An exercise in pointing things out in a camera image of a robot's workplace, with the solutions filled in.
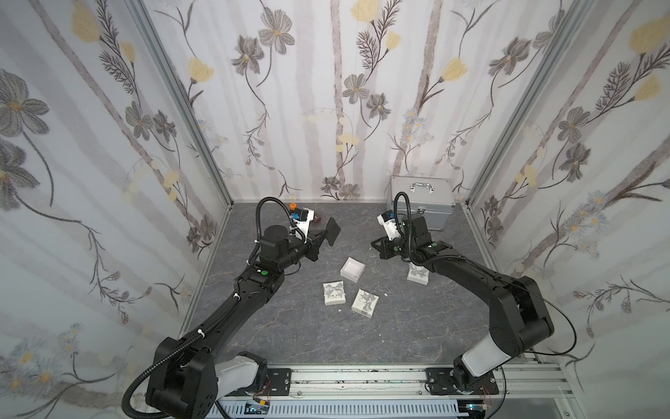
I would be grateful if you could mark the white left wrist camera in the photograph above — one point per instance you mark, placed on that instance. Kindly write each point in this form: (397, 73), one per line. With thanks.
(302, 218)

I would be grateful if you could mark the aluminium mounting rail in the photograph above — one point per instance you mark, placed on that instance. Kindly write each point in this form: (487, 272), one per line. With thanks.
(526, 390)

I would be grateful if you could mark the white bow jewelry box left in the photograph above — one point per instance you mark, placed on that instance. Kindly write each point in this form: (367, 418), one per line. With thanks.
(334, 293)

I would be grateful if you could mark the white bow jewelry box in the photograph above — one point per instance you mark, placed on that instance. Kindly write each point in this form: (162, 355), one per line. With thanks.
(365, 303)
(334, 293)

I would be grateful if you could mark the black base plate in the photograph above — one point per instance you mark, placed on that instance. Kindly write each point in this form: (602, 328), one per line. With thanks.
(439, 381)
(273, 382)

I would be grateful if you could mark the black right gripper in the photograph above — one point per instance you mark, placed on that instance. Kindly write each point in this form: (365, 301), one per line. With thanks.
(393, 247)

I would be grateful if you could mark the white jewelry box lid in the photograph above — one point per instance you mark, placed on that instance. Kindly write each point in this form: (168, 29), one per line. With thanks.
(418, 274)

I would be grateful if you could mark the white jewelry box base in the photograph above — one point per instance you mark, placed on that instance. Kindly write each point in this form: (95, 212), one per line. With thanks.
(352, 270)

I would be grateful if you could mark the silver aluminium first aid case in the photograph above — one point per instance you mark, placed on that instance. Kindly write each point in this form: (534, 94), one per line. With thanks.
(431, 198)

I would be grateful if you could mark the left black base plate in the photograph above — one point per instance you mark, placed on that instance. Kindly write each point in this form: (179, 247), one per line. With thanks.
(273, 382)

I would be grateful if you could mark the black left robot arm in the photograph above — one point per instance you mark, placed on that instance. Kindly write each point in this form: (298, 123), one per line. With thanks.
(184, 380)

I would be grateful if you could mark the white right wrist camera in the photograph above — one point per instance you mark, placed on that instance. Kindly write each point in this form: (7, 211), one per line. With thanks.
(388, 221)

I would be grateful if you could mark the white slotted cable duct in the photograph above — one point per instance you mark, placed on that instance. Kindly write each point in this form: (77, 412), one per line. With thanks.
(345, 409)

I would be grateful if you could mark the white bow jewelry box middle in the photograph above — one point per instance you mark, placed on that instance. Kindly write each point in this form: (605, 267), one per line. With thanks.
(365, 303)

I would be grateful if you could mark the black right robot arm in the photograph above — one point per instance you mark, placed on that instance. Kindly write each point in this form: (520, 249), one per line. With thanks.
(519, 315)

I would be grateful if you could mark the small green circuit board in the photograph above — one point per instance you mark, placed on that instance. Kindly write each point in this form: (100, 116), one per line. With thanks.
(257, 408)

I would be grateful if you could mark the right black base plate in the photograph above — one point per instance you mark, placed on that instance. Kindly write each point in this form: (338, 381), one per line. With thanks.
(439, 381)

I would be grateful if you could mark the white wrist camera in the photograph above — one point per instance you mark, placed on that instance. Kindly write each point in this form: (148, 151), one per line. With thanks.
(302, 218)
(388, 221)

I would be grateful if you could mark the black necklace insert pad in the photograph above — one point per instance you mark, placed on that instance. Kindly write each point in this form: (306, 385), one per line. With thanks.
(332, 231)

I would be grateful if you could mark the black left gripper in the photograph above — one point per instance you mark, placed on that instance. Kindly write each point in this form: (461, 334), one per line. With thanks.
(316, 245)

